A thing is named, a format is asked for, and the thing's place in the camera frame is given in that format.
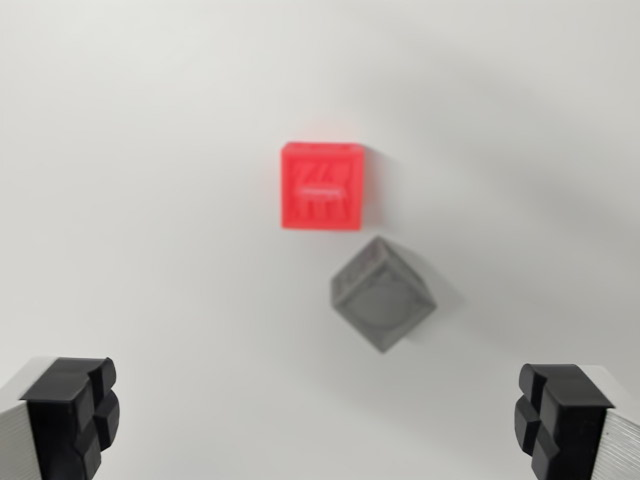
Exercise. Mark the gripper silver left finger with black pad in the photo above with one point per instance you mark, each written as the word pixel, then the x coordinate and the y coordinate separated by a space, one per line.
pixel 55 415

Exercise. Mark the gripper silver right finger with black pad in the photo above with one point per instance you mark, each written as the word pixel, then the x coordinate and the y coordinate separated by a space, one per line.
pixel 575 420

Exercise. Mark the red soft toy cube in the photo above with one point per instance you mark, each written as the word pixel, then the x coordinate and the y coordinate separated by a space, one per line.
pixel 322 187

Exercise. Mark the grey soft toy cube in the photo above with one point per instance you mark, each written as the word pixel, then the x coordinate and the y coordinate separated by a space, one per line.
pixel 382 300

